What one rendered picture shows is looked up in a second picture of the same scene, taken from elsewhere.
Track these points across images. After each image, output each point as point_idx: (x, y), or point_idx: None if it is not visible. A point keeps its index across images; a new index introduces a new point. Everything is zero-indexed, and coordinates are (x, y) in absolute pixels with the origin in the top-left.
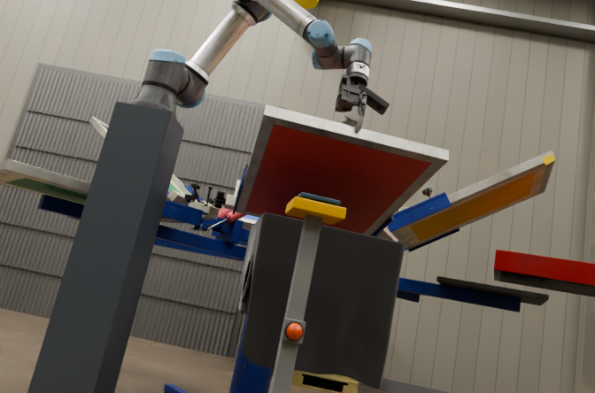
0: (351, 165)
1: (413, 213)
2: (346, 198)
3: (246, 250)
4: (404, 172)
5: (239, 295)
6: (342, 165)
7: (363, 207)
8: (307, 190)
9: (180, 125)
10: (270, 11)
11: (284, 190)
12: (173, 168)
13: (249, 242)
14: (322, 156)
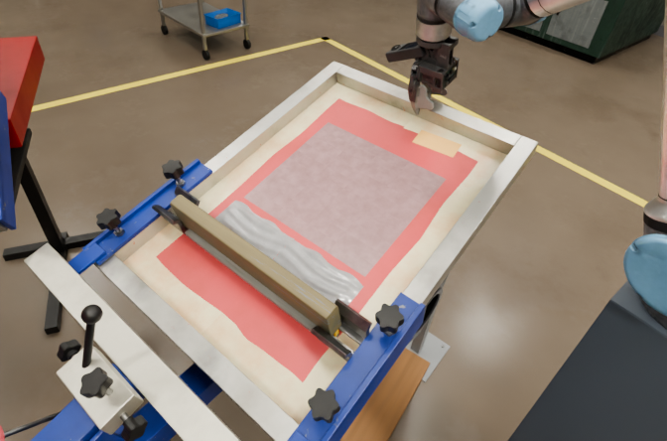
0: (373, 142)
1: (5, 163)
2: (287, 196)
3: None
4: (331, 108)
5: None
6: (379, 150)
7: (250, 192)
8: (335, 230)
9: (624, 283)
10: None
11: (353, 265)
12: (576, 347)
13: None
14: (413, 155)
